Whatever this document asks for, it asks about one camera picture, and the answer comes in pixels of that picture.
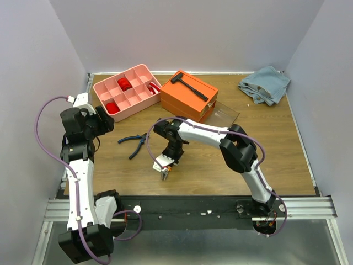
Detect orange black handled pliers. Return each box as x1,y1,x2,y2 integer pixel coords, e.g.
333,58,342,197
161,165,172,181

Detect blue handled cutting pliers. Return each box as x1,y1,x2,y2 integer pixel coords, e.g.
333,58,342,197
117,132,151,160

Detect orange two-drawer box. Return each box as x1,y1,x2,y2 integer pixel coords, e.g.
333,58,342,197
161,70,218,122

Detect clear plastic drawer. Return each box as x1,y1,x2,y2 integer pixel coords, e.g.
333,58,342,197
200,101,239,127

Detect black rubber mallet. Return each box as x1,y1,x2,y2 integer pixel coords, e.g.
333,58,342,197
170,72,208,102

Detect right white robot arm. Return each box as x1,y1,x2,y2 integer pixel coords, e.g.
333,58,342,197
151,117,276,216

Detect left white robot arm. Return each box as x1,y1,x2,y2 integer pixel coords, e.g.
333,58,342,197
59,104,122,264

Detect red cloth front compartment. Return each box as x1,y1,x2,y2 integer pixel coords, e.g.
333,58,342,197
105,102,120,115

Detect red rolled cloth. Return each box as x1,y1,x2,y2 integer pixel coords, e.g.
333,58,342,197
117,78,132,92

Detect pink divided organizer tray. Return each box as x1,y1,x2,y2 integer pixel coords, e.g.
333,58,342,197
93,64,162,122

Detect red white striped cloth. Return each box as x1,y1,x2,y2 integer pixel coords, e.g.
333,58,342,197
148,82,160,94

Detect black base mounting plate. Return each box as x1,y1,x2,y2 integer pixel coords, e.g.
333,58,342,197
95,190,285,233

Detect blue denim cloth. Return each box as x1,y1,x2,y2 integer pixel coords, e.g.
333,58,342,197
238,66,291,106

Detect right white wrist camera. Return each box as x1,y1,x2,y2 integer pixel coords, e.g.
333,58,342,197
152,155,175,172

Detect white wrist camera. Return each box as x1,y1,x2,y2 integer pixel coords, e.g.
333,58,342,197
152,155,175,172
67,92,96,115

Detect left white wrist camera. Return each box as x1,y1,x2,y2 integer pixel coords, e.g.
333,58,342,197
67,92,96,115

